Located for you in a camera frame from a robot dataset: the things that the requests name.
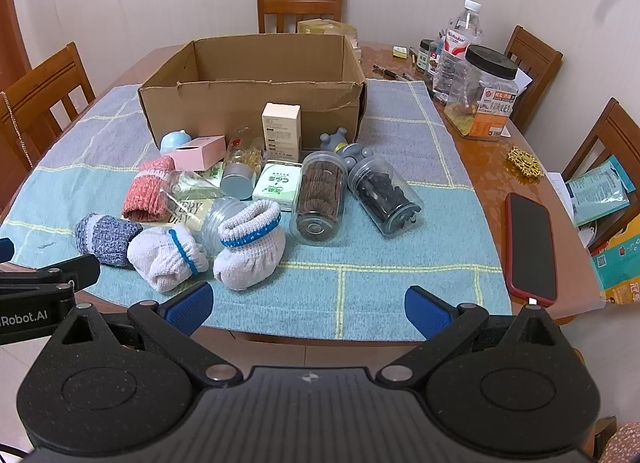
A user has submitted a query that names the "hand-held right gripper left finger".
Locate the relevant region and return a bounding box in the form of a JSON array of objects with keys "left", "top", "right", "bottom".
[{"left": 50, "top": 282, "right": 243, "bottom": 389}]

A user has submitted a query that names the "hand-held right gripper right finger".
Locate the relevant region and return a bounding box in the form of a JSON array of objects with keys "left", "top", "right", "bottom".
[{"left": 377, "top": 285, "right": 571, "bottom": 389}]

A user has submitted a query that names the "blue marled sock roll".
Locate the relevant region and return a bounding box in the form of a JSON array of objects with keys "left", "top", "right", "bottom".
[{"left": 75, "top": 213, "right": 143, "bottom": 268}]

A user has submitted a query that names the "white sock roll blue stripe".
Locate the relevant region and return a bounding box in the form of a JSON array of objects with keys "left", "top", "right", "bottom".
[
  {"left": 126, "top": 224, "right": 210, "bottom": 294},
  {"left": 212, "top": 200, "right": 287, "bottom": 291}
]

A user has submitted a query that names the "pink knitted sock roll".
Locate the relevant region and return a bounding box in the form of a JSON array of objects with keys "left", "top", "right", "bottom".
[{"left": 121, "top": 155, "right": 173, "bottom": 224}]

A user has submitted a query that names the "clear jar of black pieces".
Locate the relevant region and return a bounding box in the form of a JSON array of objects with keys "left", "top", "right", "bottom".
[{"left": 347, "top": 157, "right": 425, "bottom": 237}]

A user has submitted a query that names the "green tissue pack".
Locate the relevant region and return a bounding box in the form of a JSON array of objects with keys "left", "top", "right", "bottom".
[{"left": 251, "top": 160, "right": 303, "bottom": 214}]

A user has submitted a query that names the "jar of gold capsules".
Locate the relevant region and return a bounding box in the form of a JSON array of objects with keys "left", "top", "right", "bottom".
[{"left": 220, "top": 127, "right": 263, "bottom": 201}]

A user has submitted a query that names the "pink box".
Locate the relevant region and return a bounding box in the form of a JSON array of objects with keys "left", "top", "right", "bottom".
[{"left": 170, "top": 135, "right": 227, "bottom": 171}]

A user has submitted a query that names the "clear jar of brown discs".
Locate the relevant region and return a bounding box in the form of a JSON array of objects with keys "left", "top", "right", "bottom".
[{"left": 289, "top": 152, "right": 347, "bottom": 247}]

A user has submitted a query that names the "grey toy figure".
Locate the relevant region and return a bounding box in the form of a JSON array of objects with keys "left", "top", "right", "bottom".
[{"left": 320, "top": 127, "right": 373, "bottom": 168}]

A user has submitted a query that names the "brown cardboard box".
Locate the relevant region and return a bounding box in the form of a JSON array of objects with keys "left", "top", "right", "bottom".
[{"left": 138, "top": 34, "right": 368, "bottom": 151}]

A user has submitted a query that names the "blue checked table mat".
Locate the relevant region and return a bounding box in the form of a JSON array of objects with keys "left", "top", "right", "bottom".
[{"left": 0, "top": 78, "right": 513, "bottom": 344}]

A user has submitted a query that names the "lettered greeting card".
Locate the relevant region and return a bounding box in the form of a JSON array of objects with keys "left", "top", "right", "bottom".
[{"left": 167, "top": 195, "right": 216, "bottom": 234}]

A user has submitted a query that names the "phone in red case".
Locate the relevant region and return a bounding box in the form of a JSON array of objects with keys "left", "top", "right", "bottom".
[{"left": 504, "top": 192, "right": 558, "bottom": 308}]

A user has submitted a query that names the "green and clear sachet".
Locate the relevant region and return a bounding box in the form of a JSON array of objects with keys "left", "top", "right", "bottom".
[{"left": 172, "top": 163, "right": 226, "bottom": 198}]

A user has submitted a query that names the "light blue round toy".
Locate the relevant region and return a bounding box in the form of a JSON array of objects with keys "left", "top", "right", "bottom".
[{"left": 160, "top": 130, "right": 193, "bottom": 154}]

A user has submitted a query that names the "golden ornament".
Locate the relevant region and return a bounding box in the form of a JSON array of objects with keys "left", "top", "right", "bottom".
[{"left": 507, "top": 145, "right": 538, "bottom": 174}]

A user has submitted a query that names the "cream carton box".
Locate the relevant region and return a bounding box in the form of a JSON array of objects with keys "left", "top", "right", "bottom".
[{"left": 261, "top": 103, "right": 302, "bottom": 164}]

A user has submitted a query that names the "colourful printed bag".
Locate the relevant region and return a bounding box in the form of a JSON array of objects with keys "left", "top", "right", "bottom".
[{"left": 590, "top": 230, "right": 640, "bottom": 304}]

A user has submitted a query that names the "teal packet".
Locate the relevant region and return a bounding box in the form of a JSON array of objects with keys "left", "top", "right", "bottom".
[{"left": 565, "top": 155, "right": 631, "bottom": 226}]

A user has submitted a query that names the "large clear jar black lid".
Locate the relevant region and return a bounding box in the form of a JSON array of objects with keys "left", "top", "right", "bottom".
[{"left": 444, "top": 45, "right": 519, "bottom": 141}]

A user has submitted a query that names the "person's patterned clothing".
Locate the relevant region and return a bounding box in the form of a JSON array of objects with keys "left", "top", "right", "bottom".
[{"left": 600, "top": 420, "right": 640, "bottom": 463}]

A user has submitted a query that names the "small jar black lid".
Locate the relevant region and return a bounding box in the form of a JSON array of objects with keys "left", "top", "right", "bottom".
[{"left": 416, "top": 39, "right": 436, "bottom": 74}]

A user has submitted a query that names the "clear water bottle red label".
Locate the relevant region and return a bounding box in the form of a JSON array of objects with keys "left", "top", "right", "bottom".
[{"left": 432, "top": 0, "right": 483, "bottom": 98}]

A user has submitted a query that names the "tan paper-wrapped box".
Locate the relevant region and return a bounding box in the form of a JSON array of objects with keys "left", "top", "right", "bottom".
[{"left": 297, "top": 19, "right": 358, "bottom": 41}]

